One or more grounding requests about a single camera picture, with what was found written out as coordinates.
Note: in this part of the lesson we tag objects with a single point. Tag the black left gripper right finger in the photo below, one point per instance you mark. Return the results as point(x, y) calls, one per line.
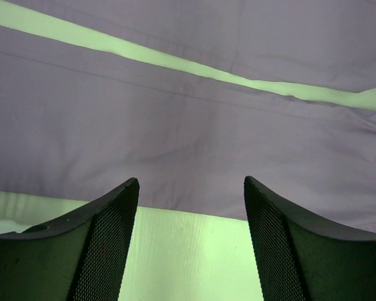
point(301, 255)

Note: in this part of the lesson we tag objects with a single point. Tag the purple trousers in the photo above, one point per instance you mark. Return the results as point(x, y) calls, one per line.
point(190, 97)

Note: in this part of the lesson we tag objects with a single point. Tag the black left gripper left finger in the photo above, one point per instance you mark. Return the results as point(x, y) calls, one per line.
point(80, 255)

